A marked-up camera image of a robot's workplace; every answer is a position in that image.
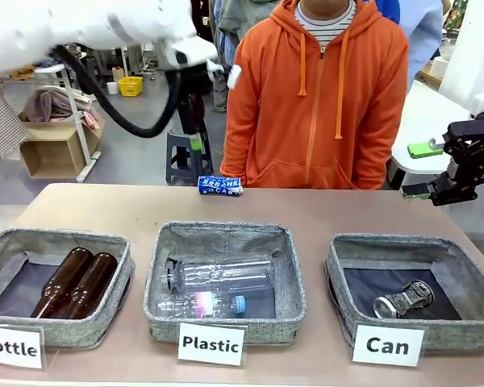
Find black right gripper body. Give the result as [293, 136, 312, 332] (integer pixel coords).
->
[429, 106, 484, 207]

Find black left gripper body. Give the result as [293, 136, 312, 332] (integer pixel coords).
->
[173, 64, 210, 122]

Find crushed silver can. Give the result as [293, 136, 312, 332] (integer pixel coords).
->
[373, 280, 436, 319]

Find large clear plastic bottle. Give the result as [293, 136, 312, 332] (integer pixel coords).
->
[160, 254, 275, 293]

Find clear bottle blue cap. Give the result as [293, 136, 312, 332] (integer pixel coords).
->
[156, 293, 247, 320]

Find brown glass bottle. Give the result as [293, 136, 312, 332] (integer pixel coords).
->
[62, 252, 119, 320]
[30, 247, 94, 318]

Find blue drink can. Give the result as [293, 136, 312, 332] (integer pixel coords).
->
[197, 175, 245, 198]

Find grey fabric basket can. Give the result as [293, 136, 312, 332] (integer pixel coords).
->
[324, 232, 484, 356]

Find grey fabric basket plastic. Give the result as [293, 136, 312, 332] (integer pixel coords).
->
[144, 220, 307, 347]

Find white Can label card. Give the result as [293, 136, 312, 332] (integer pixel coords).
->
[351, 324, 425, 367]

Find grey fabric basket bottle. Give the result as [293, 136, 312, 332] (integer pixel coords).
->
[0, 227, 136, 350]

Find grey plastic stool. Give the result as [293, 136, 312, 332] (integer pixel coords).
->
[165, 127, 215, 186]

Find white rounded table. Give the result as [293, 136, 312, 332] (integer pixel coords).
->
[389, 79, 475, 190]

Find yellow plastic crate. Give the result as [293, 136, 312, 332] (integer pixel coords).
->
[118, 76, 144, 98]

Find bystander in blue jacket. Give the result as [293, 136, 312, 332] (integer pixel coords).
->
[377, 0, 444, 81]

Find person in orange hoodie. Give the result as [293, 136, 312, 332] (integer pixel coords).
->
[219, 0, 411, 190]

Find plaid cloth on box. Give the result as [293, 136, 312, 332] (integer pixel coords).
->
[22, 85, 101, 131]

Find cardboard box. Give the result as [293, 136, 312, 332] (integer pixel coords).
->
[19, 116, 106, 180]

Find checked brown cloth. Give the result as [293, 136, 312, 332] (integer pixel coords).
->
[0, 77, 30, 159]

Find white Plastic label card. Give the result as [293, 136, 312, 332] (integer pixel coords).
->
[177, 322, 246, 367]

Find white Bottle label card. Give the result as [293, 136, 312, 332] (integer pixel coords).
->
[0, 323, 45, 370]

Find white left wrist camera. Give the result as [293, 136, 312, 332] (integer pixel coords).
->
[205, 58, 244, 90]

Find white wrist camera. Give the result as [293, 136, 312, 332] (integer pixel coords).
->
[469, 90, 484, 119]
[205, 58, 244, 90]

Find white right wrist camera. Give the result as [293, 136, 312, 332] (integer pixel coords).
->
[469, 90, 484, 119]

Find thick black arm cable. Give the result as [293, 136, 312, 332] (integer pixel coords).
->
[48, 44, 183, 140]

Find white metal frame table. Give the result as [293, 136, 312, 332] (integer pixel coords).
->
[31, 64, 102, 183]

